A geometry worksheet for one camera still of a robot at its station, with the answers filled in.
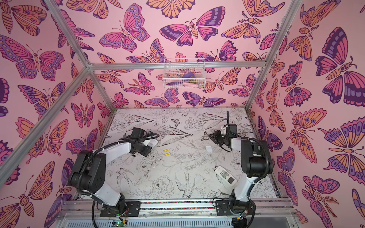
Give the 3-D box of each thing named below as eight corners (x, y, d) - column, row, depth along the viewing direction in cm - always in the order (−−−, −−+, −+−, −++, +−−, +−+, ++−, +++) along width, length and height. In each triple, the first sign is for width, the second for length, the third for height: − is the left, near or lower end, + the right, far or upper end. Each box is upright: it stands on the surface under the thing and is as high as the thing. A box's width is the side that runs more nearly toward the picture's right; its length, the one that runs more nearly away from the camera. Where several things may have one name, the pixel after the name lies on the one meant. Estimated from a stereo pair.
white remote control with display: (232, 188, 82) (233, 187, 81) (214, 170, 89) (214, 168, 87) (237, 182, 84) (238, 181, 82) (219, 165, 91) (219, 163, 89)
